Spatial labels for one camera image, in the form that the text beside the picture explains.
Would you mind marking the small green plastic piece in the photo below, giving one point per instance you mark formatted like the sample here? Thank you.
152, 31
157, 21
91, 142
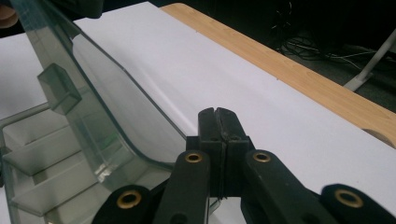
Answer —
108, 140

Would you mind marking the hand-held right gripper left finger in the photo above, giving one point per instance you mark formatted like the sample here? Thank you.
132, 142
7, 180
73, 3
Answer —
214, 149

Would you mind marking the white metal stand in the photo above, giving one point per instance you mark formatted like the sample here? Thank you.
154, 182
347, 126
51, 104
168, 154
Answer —
361, 81

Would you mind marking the wooden table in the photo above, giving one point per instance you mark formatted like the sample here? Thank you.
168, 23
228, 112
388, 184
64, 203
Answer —
311, 84

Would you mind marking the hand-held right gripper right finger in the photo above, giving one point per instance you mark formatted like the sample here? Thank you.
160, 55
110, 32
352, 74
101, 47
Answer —
233, 149

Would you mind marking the clear plastic compartment box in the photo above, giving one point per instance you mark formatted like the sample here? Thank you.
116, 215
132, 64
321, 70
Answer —
56, 90

